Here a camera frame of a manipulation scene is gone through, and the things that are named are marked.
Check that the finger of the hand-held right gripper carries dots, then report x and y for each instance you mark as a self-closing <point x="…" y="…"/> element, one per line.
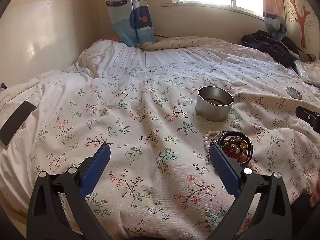
<point x="308" y="116"/>

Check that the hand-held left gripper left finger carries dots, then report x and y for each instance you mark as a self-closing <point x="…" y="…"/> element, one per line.
<point x="98" y="162"/>

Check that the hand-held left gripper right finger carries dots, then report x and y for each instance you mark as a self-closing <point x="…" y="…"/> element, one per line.
<point x="222" y="166"/>

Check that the round silver metal tin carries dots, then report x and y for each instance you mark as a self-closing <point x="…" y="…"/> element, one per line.
<point x="212" y="111"/>

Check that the round tin lid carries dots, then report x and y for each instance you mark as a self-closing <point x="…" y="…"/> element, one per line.
<point x="293" y="91"/>

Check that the clear plastic bag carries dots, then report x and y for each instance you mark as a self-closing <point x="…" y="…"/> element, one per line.
<point x="308" y="71"/>

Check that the floral bedsheet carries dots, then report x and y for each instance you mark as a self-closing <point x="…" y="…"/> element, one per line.
<point x="150" y="142"/>

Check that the black jacket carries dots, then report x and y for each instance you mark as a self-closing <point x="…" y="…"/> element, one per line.
<point x="272" y="46"/>

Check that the black smartphone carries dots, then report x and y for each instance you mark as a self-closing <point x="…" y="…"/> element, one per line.
<point x="15" y="125"/>

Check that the light blue face mask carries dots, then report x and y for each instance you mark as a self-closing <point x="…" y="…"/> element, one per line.
<point x="83" y="70"/>

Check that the peach curtain with blue hem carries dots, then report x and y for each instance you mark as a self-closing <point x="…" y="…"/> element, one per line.
<point x="272" y="5"/>

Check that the white striped duvet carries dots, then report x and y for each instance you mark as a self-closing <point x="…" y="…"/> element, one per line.
<point x="150" y="55"/>

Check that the peach cloth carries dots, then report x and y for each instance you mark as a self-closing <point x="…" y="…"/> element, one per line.
<point x="115" y="37"/>

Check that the beige striped pillow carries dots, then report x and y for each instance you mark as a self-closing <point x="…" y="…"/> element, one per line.
<point x="190" y="42"/>

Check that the whale print curtain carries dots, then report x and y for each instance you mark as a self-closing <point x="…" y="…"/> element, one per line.
<point x="132" y="17"/>

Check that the tree wall sticker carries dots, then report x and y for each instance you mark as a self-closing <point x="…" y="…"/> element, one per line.
<point x="301" y="17"/>

